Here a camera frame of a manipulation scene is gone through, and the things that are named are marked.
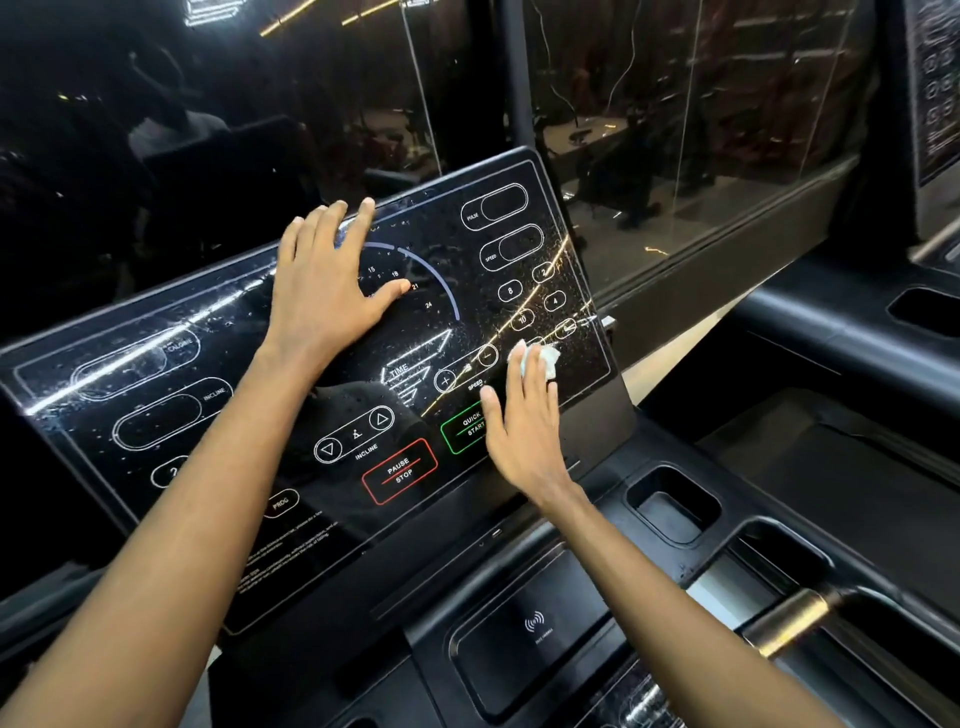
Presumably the person's right hand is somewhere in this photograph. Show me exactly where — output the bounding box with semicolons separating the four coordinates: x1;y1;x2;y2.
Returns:
480;339;579;512

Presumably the black standing fan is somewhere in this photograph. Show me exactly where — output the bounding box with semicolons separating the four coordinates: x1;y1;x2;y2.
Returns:
499;0;545;155

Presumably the small white wipe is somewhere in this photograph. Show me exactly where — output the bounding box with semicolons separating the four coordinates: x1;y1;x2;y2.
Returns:
517;342;563;380

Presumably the person's right forearm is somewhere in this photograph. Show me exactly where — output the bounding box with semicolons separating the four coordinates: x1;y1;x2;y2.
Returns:
540;480;842;728

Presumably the person's left forearm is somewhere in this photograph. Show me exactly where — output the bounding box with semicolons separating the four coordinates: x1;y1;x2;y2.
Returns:
0;352;324;728

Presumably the black treadmill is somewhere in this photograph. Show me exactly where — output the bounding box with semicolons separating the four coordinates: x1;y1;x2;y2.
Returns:
705;0;960;602
0;145;960;728

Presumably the person's left hand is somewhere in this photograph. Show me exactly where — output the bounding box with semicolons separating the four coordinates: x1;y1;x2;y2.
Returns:
258;196;413;377

